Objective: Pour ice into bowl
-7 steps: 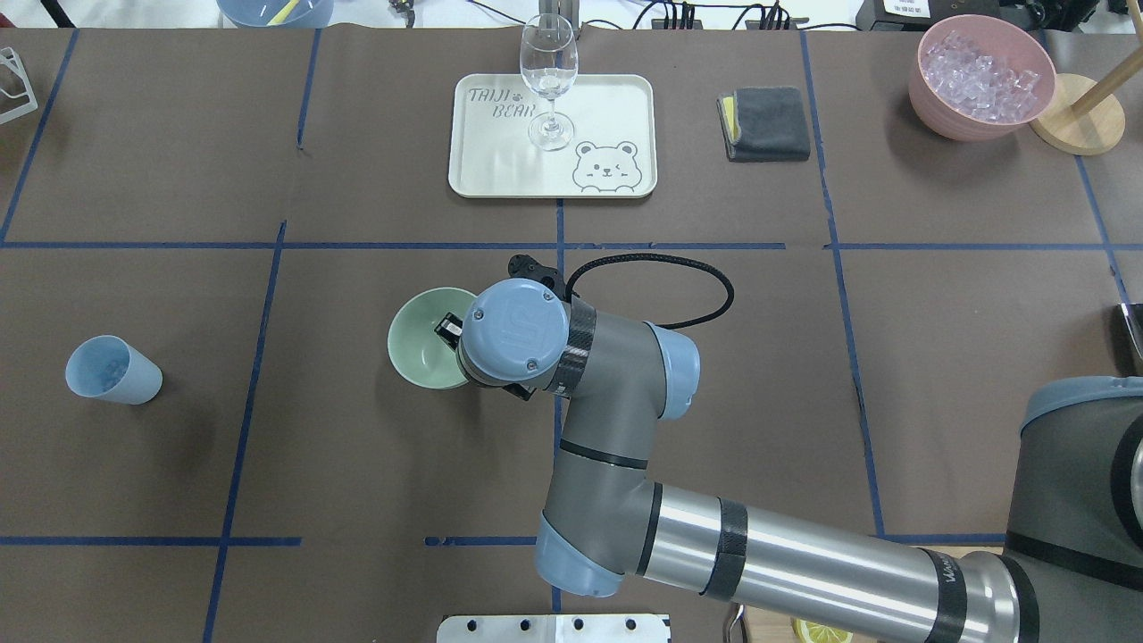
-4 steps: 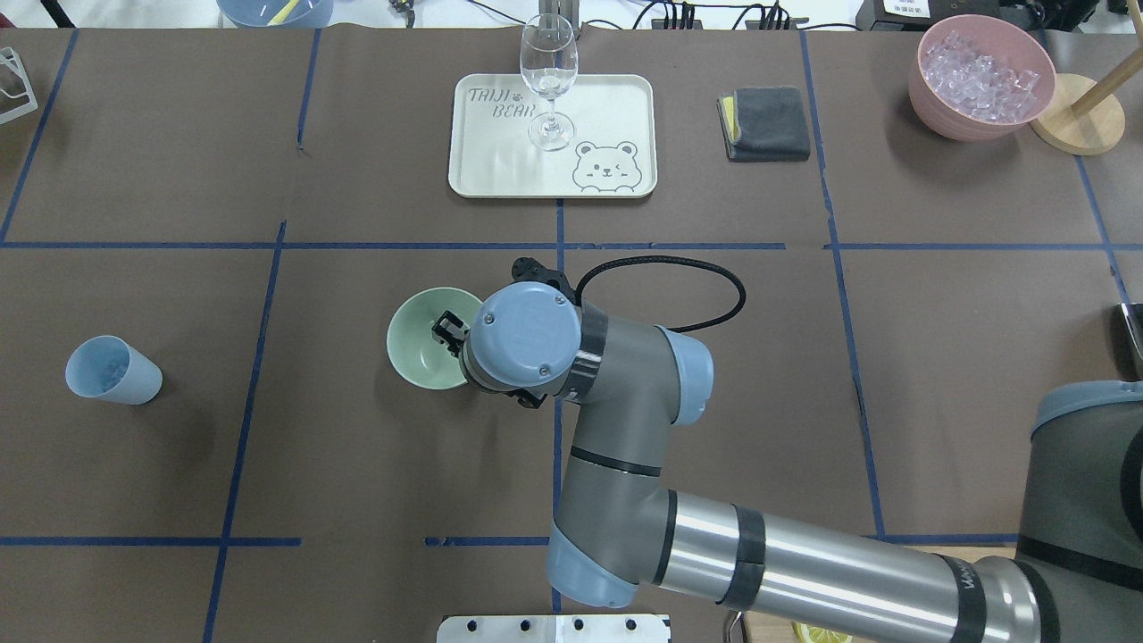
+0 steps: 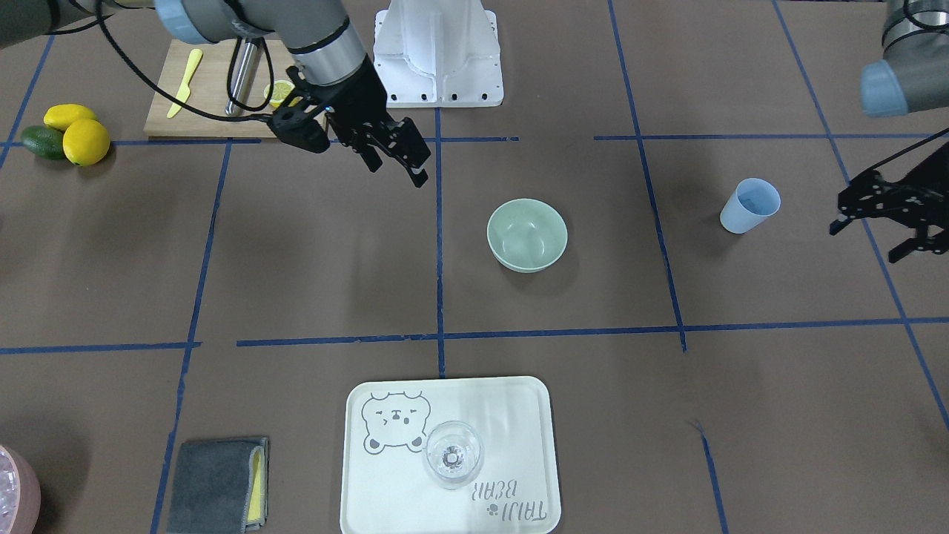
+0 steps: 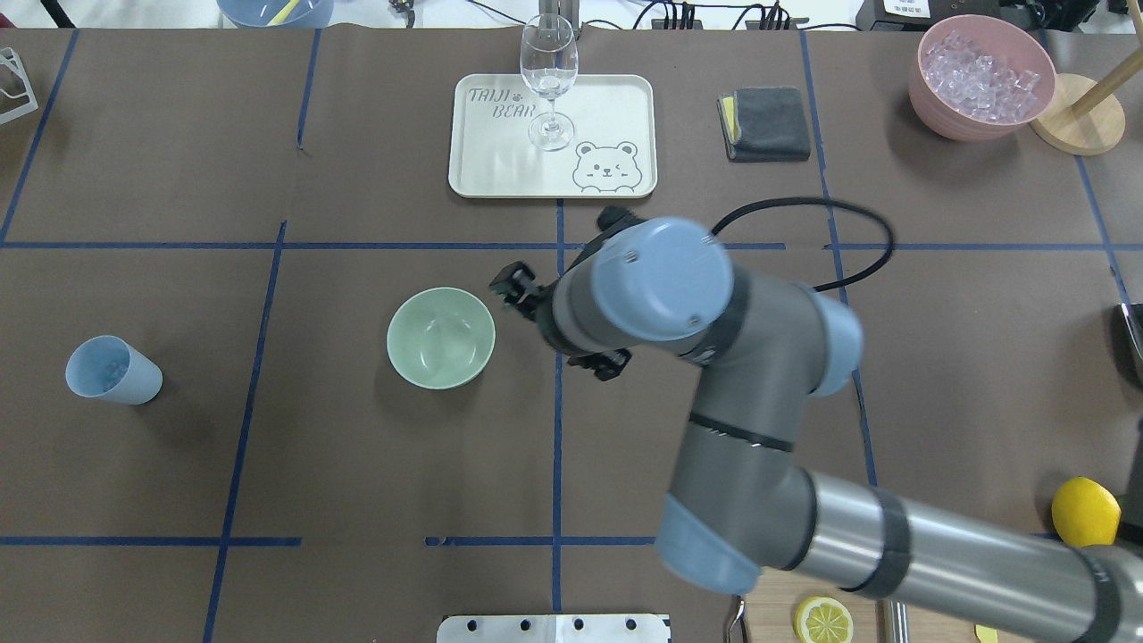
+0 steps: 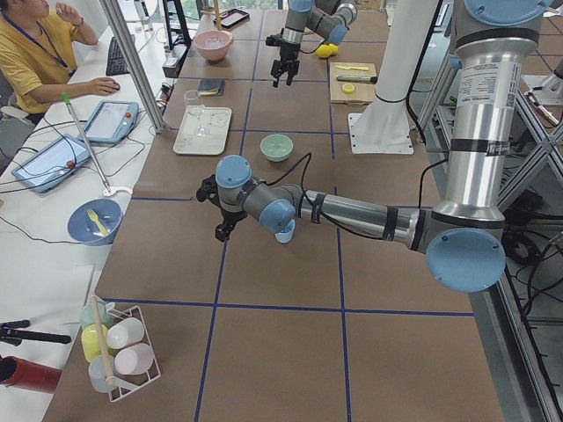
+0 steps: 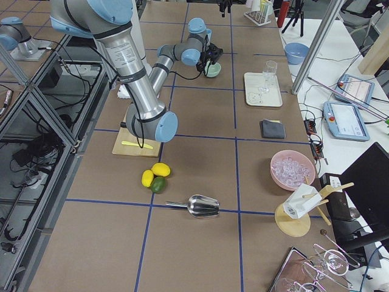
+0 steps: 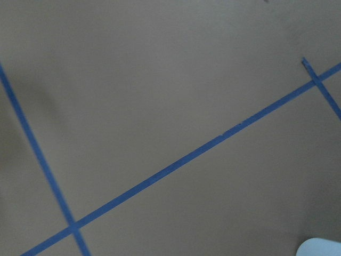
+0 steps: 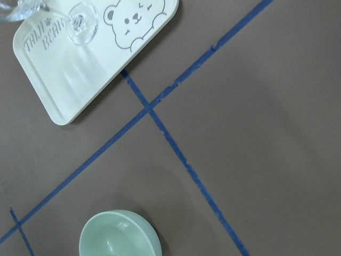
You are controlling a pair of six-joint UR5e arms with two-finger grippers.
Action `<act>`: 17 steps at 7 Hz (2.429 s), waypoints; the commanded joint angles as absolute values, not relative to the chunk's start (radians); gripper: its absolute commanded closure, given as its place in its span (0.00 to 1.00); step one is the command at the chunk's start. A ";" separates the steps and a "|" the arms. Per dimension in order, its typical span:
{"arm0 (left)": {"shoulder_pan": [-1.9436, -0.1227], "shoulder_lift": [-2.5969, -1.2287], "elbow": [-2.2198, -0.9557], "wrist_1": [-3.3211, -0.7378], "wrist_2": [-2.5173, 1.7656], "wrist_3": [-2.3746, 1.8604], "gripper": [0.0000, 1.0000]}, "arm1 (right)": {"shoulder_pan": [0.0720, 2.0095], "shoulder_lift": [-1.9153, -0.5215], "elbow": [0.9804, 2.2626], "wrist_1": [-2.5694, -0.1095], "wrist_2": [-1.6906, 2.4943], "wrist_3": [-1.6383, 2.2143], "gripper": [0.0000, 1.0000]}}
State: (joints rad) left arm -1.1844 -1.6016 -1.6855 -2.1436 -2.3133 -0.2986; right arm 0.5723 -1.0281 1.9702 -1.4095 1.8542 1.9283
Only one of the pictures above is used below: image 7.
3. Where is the light blue plastic cup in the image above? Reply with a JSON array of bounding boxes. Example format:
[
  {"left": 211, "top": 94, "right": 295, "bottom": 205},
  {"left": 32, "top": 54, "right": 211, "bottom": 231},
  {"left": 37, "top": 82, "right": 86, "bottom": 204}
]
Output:
[{"left": 296, "top": 238, "right": 341, "bottom": 256}]

